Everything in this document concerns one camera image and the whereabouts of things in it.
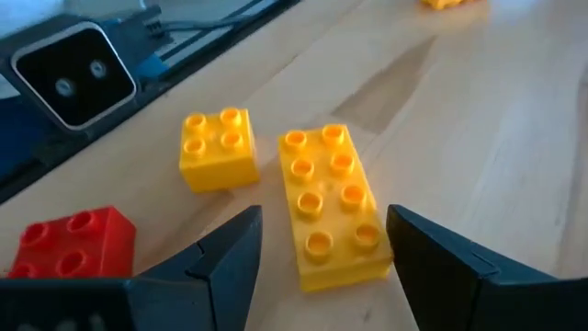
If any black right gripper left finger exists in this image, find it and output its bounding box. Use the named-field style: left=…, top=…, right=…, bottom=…
left=0, top=204, right=265, bottom=331

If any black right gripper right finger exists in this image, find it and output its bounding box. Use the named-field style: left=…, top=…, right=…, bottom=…
left=385, top=203, right=588, bottom=331

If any yellow two-by-four block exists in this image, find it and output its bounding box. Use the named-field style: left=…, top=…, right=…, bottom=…
left=277, top=122, right=394, bottom=293

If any dark red two-by-four block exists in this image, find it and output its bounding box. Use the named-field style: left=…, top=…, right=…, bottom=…
left=6, top=205, right=138, bottom=280

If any yellow two-by-two block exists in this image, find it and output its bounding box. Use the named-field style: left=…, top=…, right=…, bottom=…
left=177, top=107, right=261, bottom=194

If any orange two-by-four block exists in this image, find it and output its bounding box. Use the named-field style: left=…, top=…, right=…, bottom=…
left=420, top=0, right=479, bottom=11

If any black metal table frame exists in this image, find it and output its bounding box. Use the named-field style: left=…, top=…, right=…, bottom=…
left=0, top=0, right=304, bottom=206

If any black silver-rimmed camera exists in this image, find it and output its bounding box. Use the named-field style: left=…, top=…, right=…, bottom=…
left=0, top=5, right=174, bottom=139

